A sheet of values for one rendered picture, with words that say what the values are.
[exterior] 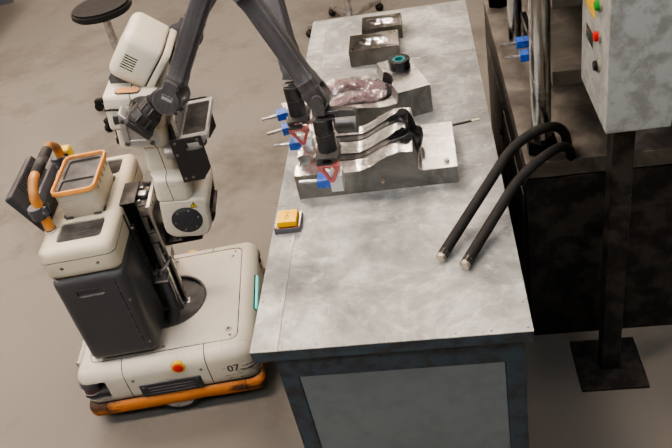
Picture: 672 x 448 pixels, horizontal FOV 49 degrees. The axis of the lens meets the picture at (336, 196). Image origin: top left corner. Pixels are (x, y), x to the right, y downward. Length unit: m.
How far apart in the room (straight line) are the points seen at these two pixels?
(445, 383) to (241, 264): 1.25
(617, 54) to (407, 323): 0.82
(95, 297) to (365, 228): 0.96
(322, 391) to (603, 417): 1.05
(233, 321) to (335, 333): 0.93
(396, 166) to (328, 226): 0.28
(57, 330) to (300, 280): 1.70
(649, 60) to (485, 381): 0.89
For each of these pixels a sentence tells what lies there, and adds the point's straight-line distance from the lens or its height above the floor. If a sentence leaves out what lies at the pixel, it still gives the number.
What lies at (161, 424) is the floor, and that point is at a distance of 2.96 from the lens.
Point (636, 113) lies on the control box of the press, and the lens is 2.00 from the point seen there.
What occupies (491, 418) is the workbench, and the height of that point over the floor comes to 0.45.
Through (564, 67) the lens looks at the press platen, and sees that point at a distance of 2.38.
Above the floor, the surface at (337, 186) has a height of 0.92.
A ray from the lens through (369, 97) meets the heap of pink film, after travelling 2.64.
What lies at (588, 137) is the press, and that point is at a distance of 2.51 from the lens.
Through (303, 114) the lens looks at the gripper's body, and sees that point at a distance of 2.39.
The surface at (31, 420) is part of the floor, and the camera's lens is 3.24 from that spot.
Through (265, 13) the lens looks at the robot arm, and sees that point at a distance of 2.02.
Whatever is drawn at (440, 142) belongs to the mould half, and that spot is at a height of 0.86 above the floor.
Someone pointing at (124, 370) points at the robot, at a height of 0.26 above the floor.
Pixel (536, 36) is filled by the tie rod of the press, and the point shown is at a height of 1.19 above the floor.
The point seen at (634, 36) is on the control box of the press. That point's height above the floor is 1.33.
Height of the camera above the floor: 2.17
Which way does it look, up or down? 36 degrees down
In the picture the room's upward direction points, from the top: 13 degrees counter-clockwise
